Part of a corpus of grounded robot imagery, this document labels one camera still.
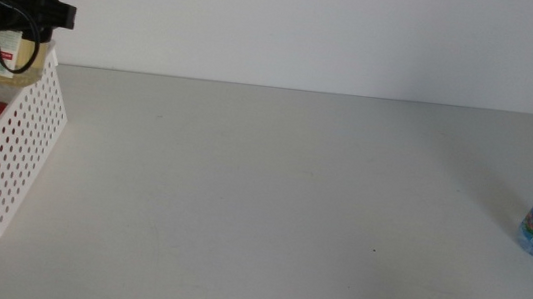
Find white perforated plastic basket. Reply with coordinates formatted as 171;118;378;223
0;33;78;250

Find thin black cable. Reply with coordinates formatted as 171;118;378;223
0;0;47;78

